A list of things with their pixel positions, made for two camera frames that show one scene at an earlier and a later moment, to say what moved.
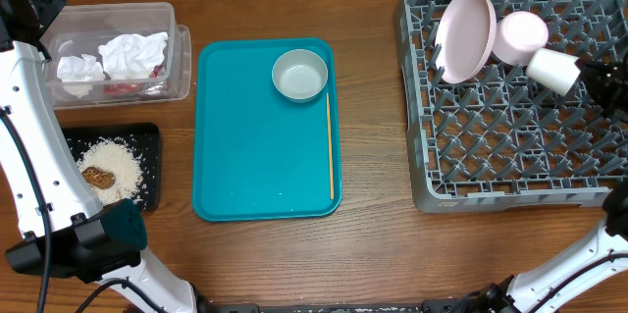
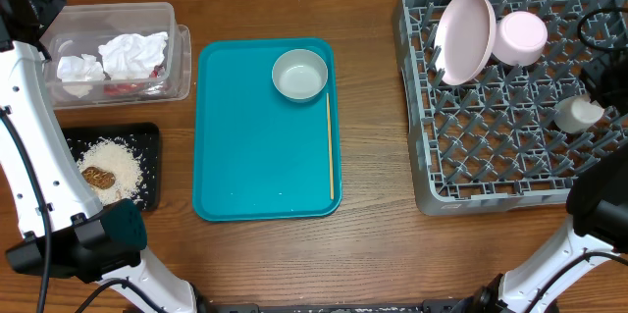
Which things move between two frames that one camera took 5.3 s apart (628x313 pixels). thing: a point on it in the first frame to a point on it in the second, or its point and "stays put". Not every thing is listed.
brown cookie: (98, 178) stays put
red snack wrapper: (137, 88) stays put
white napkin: (130, 56) stays put
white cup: (556, 70) to (577, 114)
